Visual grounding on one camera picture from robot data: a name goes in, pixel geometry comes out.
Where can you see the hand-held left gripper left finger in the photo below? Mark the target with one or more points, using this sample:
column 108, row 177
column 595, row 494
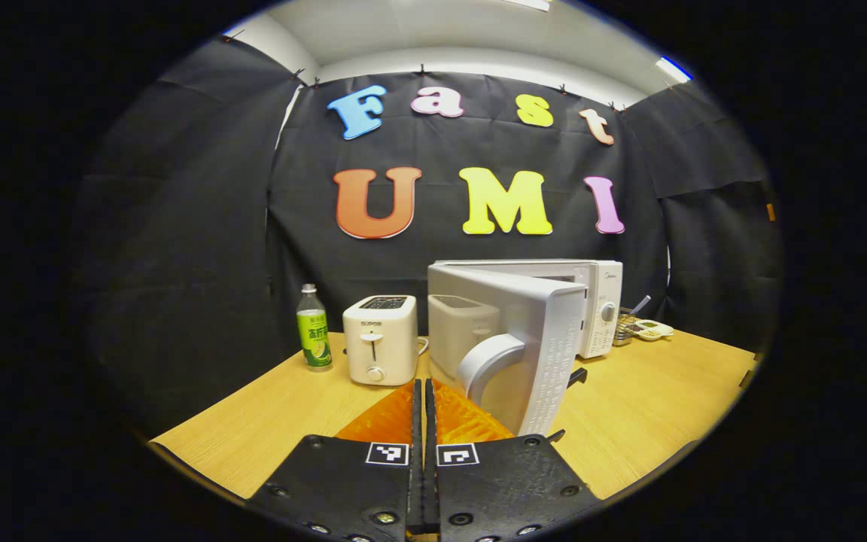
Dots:
column 343, row 482

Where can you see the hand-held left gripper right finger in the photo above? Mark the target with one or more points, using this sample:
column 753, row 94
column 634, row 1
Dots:
column 509, row 482

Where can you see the white microwave oven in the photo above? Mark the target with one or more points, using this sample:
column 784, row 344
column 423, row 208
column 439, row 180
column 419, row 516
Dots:
column 546, row 324

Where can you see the green drink bottle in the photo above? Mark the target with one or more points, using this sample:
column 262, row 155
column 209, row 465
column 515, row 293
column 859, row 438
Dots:
column 314, row 331

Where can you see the white toaster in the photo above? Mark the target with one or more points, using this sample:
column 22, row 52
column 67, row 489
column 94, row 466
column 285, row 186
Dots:
column 381, row 331

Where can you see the divided tray with grains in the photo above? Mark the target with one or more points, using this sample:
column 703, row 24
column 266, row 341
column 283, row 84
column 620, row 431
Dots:
column 653, row 330

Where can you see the striped stick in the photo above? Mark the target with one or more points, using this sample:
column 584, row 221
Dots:
column 640, row 305

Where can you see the small ceiling light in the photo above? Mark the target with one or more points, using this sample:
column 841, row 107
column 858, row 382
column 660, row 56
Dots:
column 673, row 69

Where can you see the long ceiling light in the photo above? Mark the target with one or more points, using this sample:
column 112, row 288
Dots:
column 531, row 4

